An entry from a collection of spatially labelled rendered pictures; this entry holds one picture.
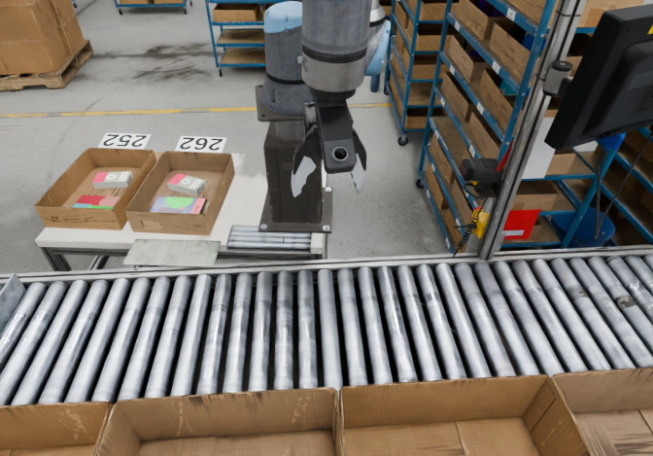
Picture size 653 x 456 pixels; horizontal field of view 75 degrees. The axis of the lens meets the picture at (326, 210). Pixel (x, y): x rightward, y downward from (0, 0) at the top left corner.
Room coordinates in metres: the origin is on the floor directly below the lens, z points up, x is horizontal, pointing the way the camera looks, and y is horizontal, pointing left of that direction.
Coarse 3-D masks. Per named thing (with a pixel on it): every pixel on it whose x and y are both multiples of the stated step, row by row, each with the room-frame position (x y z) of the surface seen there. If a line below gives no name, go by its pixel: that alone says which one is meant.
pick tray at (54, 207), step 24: (72, 168) 1.37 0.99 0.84; (96, 168) 1.48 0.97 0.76; (120, 168) 1.48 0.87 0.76; (144, 168) 1.37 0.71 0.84; (48, 192) 1.21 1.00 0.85; (72, 192) 1.31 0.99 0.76; (96, 192) 1.32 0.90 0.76; (120, 192) 1.32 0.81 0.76; (48, 216) 1.12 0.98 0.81; (72, 216) 1.12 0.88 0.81; (96, 216) 1.11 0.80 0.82; (120, 216) 1.13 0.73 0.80
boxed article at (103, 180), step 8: (96, 176) 1.38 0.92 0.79; (104, 176) 1.38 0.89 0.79; (112, 176) 1.38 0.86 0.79; (120, 176) 1.38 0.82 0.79; (128, 176) 1.39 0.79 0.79; (96, 184) 1.34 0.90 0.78; (104, 184) 1.34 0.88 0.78; (112, 184) 1.35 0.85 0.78; (120, 184) 1.35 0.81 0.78; (128, 184) 1.36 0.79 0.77
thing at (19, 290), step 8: (8, 280) 0.83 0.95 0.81; (16, 280) 0.85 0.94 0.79; (8, 288) 0.81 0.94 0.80; (16, 288) 0.83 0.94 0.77; (24, 288) 0.85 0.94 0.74; (0, 296) 0.77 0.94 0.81; (8, 296) 0.79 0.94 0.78; (16, 296) 0.81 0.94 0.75; (0, 304) 0.75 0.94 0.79; (8, 304) 0.77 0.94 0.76; (16, 304) 0.79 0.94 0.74; (0, 312) 0.74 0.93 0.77; (8, 312) 0.76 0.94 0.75; (0, 320) 0.72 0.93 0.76; (8, 320) 0.74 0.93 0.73; (0, 328) 0.71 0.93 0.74
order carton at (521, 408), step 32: (384, 384) 0.38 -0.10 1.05; (416, 384) 0.38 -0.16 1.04; (448, 384) 0.39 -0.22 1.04; (480, 384) 0.39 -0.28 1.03; (512, 384) 0.39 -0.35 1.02; (544, 384) 0.39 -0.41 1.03; (352, 416) 0.37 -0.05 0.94; (384, 416) 0.38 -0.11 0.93; (416, 416) 0.38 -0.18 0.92; (448, 416) 0.39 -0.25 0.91; (480, 416) 0.39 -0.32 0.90; (512, 416) 0.39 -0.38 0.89; (544, 416) 0.36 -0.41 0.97; (352, 448) 0.33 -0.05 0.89; (384, 448) 0.33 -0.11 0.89; (416, 448) 0.33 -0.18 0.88; (448, 448) 0.33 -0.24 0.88; (480, 448) 0.33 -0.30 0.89; (512, 448) 0.33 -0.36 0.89; (544, 448) 0.32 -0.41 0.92; (576, 448) 0.28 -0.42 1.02
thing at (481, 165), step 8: (464, 160) 1.05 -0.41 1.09; (472, 160) 1.04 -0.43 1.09; (480, 160) 1.04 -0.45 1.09; (488, 160) 1.04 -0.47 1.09; (496, 160) 1.05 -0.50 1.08; (464, 168) 1.02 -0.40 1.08; (472, 168) 1.01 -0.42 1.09; (480, 168) 1.01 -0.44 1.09; (488, 168) 1.01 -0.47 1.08; (496, 168) 1.01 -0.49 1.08; (464, 176) 1.01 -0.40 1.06; (472, 176) 1.00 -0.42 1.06; (480, 176) 1.00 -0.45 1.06; (488, 176) 1.00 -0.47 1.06; (496, 176) 1.00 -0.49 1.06; (480, 184) 1.02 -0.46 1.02; (488, 184) 1.02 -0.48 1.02; (480, 192) 1.01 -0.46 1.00
